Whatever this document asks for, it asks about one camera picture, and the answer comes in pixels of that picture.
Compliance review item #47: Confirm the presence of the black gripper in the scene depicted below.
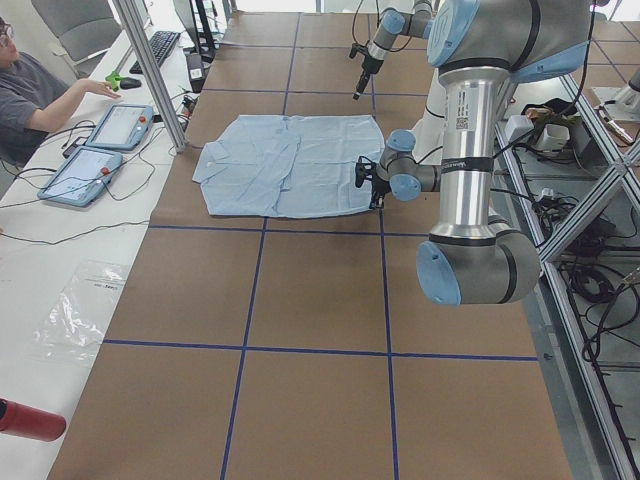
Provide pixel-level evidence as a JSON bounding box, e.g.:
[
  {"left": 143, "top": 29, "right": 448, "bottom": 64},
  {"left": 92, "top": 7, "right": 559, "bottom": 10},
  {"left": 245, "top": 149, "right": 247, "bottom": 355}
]
[
  {"left": 352, "top": 47, "right": 384, "bottom": 100},
  {"left": 369, "top": 176, "right": 388, "bottom": 208}
]

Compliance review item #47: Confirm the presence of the light blue button shirt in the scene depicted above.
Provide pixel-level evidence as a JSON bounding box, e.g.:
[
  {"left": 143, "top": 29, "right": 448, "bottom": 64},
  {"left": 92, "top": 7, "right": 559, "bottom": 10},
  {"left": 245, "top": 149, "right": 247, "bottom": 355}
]
[{"left": 192, "top": 115, "right": 384, "bottom": 219}]

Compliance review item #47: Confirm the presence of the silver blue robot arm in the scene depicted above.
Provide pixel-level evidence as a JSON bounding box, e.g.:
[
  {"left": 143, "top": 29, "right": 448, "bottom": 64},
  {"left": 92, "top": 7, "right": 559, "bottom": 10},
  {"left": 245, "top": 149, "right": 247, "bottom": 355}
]
[
  {"left": 349, "top": 0, "right": 439, "bottom": 100},
  {"left": 357, "top": 1, "right": 591, "bottom": 305}
]

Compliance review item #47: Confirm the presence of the person's hand on desk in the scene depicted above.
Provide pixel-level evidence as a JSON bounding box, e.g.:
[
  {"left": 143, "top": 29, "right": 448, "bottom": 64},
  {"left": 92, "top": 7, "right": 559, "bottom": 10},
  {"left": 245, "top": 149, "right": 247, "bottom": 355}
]
[{"left": 77, "top": 79, "right": 121, "bottom": 99}]

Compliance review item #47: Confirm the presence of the black computer keyboard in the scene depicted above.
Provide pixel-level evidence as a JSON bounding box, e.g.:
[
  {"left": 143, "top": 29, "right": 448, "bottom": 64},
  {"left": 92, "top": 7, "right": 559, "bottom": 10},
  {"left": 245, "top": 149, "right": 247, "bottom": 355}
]
[{"left": 149, "top": 31, "right": 181, "bottom": 67}]

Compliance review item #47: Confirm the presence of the black computer mouse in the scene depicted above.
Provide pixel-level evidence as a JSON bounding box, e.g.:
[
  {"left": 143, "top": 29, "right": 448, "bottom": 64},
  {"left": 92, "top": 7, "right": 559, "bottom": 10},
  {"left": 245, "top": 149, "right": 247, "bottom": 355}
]
[{"left": 119, "top": 77, "right": 142, "bottom": 90}]

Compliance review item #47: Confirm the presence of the upper blue teach pendant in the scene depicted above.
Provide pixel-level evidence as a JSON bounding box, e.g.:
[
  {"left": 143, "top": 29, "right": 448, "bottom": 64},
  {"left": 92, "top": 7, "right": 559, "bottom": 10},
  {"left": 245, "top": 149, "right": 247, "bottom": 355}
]
[{"left": 85, "top": 104, "right": 154, "bottom": 152}]

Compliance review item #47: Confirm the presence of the blue teach pendant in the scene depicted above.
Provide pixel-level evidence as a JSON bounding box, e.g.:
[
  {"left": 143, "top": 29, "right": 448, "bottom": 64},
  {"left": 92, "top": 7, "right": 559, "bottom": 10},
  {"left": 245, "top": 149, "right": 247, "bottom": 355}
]
[
  {"left": 37, "top": 146, "right": 124, "bottom": 207},
  {"left": 85, "top": 104, "right": 154, "bottom": 152}
]

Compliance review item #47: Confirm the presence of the green plastic object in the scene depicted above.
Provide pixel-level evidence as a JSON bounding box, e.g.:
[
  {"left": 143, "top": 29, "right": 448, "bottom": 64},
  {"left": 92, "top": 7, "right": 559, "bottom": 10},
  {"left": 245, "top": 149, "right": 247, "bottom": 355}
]
[{"left": 105, "top": 71, "right": 122, "bottom": 92}]

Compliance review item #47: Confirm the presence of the grey office chair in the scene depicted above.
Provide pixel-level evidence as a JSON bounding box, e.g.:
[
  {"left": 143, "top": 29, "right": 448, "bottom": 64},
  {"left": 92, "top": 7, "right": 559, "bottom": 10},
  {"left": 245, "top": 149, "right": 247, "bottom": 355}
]
[{"left": 31, "top": 0, "right": 122, "bottom": 78}]

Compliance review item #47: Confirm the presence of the lower blue teach pendant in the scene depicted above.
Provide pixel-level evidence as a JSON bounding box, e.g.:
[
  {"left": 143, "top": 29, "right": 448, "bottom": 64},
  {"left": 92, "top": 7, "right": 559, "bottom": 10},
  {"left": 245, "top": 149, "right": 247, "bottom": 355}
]
[{"left": 37, "top": 146, "right": 124, "bottom": 207}]

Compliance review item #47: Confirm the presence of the seated person grey shirt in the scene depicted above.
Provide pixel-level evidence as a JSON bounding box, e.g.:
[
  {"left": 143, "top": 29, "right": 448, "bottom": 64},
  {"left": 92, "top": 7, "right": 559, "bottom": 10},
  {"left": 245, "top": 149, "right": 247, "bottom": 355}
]
[{"left": 1, "top": 21, "right": 88, "bottom": 167}]

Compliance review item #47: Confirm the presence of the clear plastic bag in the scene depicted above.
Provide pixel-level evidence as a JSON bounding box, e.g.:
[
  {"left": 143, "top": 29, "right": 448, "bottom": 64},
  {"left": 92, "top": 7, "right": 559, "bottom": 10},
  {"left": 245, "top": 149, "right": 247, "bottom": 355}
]
[{"left": 28, "top": 260, "right": 131, "bottom": 368}]

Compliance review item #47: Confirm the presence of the red cylindrical bottle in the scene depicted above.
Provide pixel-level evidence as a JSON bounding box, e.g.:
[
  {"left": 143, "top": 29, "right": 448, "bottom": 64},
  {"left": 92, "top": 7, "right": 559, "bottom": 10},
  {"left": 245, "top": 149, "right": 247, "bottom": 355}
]
[{"left": 1, "top": 399, "right": 67, "bottom": 442}]

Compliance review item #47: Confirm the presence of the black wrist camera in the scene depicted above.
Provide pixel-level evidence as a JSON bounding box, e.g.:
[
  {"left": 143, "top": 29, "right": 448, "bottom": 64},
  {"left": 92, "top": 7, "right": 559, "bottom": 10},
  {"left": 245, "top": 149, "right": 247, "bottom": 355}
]
[
  {"left": 349, "top": 42, "right": 368, "bottom": 59},
  {"left": 355, "top": 155, "right": 376, "bottom": 188}
]

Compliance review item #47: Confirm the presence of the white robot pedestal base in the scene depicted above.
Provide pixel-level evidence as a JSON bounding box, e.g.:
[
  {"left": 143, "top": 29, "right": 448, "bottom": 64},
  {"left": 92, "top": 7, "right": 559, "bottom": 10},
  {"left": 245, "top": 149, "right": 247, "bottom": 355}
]
[{"left": 394, "top": 74, "right": 474, "bottom": 178}]

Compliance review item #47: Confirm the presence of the aluminium side frame rail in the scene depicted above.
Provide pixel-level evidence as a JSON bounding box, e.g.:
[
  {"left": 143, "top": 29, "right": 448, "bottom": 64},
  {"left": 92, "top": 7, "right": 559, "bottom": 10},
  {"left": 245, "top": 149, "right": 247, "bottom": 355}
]
[{"left": 474, "top": 64, "right": 640, "bottom": 480}]

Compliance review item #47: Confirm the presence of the aluminium frame post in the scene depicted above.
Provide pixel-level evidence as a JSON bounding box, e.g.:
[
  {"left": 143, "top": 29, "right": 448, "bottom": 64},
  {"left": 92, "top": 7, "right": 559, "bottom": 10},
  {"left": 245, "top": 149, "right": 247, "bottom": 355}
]
[{"left": 113, "top": 0, "right": 187, "bottom": 153}]

